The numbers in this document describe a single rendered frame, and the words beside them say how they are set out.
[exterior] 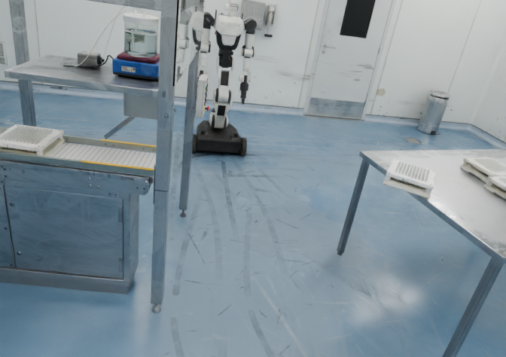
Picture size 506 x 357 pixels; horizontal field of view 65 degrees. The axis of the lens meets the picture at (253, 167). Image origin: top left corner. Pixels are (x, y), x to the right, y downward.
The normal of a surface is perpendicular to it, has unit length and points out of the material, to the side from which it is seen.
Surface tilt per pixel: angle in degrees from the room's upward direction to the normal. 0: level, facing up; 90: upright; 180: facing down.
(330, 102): 90
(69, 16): 90
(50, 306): 0
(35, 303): 0
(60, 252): 90
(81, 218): 90
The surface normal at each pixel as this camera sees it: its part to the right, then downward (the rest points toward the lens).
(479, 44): 0.15, 0.44
